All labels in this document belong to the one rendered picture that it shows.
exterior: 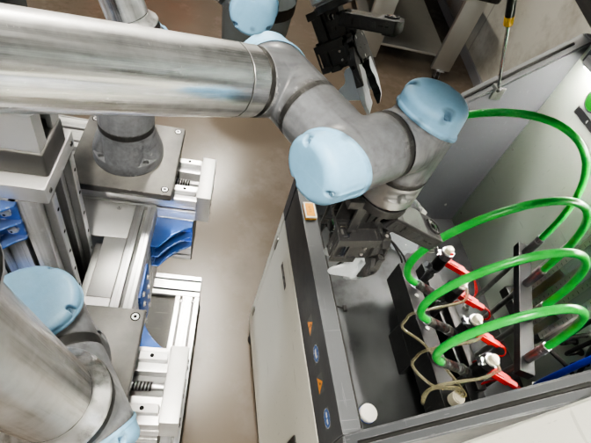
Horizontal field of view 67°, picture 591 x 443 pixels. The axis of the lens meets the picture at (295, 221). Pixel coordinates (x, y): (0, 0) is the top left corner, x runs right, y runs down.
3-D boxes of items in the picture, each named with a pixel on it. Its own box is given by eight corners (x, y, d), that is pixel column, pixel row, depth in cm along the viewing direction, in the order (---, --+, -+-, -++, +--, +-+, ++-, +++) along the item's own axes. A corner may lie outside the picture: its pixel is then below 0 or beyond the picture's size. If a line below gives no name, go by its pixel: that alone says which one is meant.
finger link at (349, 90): (346, 120, 89) (336, 74, 88) (375, 112, 86) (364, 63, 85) (340, 120, 86) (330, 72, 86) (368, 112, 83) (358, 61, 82)
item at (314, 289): (284, 221, 133) (296, 185, 121) (298, 222, 134) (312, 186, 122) (319, 453, 96) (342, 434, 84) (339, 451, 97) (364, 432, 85)
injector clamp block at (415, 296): (375, 293, 120) (398, 262, 108) (410, 292, 122) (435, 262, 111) (413, 429, 100) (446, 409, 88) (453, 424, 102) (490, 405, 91)
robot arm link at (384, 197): (416, 148, 58) (436, 197, 54) (402, 173, 62) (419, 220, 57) (362, 144, 56) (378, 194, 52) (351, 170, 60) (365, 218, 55)
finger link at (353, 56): (361, 90, 87) (351, 44, 86) (369, 87, 86) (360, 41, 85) (352, 88, 83) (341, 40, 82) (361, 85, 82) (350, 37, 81)
